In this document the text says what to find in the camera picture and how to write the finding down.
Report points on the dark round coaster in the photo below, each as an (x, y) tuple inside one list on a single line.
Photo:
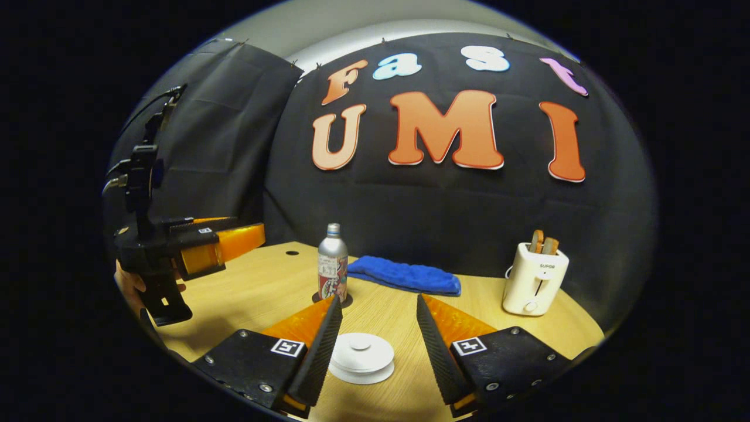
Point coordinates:
[(348, 301)]

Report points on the silver metal water bottle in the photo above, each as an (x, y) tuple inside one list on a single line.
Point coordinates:
[(333, 264)]

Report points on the white teacup lid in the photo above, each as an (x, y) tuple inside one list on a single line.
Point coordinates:
[(366, 354)]

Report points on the toast slice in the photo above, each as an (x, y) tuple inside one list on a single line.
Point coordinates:
[(551, 246), (537, 241)]

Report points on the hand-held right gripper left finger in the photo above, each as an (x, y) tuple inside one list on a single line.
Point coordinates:
[(316, 357)]

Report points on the blue towel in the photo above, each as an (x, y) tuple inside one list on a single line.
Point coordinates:
[(404, 275)]

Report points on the white saucer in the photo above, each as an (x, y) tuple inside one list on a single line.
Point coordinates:
[(360, 380)]

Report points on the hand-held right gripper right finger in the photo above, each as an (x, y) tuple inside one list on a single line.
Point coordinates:
[(436, 357)]

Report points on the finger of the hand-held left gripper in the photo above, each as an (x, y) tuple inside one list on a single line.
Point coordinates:
[(205, 223), (234, 243)]

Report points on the white toaster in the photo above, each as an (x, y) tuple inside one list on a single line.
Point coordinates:
[(533, 284)]

